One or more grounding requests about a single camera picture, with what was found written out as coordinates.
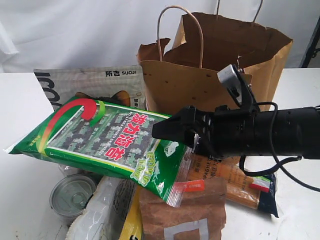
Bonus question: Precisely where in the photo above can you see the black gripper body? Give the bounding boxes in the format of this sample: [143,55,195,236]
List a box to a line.
[184,106,255,160]

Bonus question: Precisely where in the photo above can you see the green seaweed snack package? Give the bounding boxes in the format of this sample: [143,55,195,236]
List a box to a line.
[6,97,192,207]

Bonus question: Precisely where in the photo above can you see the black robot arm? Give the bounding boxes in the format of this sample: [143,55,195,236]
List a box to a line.
[152,105,320,160]

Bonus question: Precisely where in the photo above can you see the brown paper shopping bag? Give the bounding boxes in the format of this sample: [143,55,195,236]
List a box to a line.
[137,12,293,115]

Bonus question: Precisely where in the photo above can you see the grey cat food bag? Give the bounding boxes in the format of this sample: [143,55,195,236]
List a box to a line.
[33,65,146,110]

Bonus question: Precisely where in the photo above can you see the white and yellow plastic bag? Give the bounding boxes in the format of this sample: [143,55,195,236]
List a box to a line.
[66,176,144,240]

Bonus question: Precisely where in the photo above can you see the spaghetti package with blue ends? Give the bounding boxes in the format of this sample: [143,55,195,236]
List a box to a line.
[188,155,279,218]

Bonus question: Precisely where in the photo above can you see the brown paper pouch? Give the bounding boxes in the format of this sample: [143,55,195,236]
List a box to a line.
[139,177,227,240]

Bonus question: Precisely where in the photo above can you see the black stand in background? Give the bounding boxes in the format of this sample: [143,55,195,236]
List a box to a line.
[300,19,320,68]

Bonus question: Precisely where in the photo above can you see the silver pull-tab tin can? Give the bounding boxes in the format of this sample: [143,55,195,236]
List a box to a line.
[49,174,97,222]

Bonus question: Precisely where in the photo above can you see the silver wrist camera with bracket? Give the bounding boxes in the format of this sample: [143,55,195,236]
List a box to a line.
[217,64,260,113]

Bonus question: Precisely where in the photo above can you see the black cable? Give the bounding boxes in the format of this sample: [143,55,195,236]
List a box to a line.
[238,101,320,193]

